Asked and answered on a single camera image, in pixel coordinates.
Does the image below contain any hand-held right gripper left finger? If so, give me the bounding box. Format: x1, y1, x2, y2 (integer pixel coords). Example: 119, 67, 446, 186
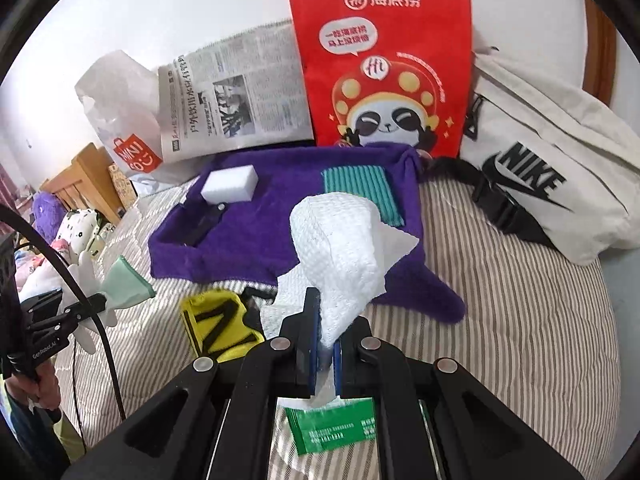
62, 287, 323, 480

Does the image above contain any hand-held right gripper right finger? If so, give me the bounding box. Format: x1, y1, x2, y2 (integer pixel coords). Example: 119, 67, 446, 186
331, 316, 586, 480

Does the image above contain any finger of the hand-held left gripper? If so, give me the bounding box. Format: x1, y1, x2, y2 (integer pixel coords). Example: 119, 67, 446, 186
60, 292, 109, 323

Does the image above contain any white glove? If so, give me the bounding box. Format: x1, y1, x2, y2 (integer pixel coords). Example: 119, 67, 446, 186
65, 250, 156, 356

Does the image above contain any dark green packet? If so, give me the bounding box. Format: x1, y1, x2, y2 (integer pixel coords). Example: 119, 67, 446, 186
285, 397, 378, 456

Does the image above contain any white paper towel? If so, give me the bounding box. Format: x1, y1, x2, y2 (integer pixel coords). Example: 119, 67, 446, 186
259, 191, 420, 403

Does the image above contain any yellow black pouch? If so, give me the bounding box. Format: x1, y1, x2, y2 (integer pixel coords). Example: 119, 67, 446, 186
180, 289, 265, 363

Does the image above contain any teal striped cloth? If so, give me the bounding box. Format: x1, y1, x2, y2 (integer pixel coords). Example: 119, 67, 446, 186
320, 166, 406, 228

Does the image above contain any white sponge block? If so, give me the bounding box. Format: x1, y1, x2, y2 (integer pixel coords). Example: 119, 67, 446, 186
201, 165, 259, 204

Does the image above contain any person's left forearm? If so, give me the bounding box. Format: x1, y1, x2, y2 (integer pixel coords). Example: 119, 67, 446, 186
0, 400, 68, 480

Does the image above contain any person's left hand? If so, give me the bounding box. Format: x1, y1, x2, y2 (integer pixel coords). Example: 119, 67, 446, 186
2, 366, 63, 415

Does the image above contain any floral white pillow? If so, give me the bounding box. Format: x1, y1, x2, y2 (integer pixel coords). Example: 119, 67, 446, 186
55, 207, 108, 256

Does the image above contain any purple plush toy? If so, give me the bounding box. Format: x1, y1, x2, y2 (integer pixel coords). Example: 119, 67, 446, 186
32, 192, 68, 241

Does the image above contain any purple towel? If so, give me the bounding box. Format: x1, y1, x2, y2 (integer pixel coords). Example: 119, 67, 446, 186
149, 142, 467, 323

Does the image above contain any brown patterned book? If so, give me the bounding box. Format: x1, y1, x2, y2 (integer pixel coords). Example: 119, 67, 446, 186
107, 162, 137, 207

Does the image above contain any striped bed quilt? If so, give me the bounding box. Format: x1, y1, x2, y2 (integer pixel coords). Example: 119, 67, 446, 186
57, 175, 616, 480

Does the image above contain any white plastic shopping bag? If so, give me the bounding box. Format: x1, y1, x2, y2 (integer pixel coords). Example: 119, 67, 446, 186
75, 50, 201, 196

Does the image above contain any folded newspaper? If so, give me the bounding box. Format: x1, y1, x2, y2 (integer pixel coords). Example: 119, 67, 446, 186
157, 19, 316, 166

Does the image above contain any red paper bag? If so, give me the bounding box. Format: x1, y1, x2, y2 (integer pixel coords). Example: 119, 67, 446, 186
288, 0, 473, 160

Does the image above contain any white waist bag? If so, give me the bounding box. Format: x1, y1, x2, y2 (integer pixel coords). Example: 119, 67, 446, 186
425, 47, 640, 266

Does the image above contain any black cable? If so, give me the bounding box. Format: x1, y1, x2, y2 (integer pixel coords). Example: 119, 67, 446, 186
0, 204, 128, 422

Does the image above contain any wooden door frame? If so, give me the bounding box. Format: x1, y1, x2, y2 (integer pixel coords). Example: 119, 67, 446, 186
582, 0, 618, 108

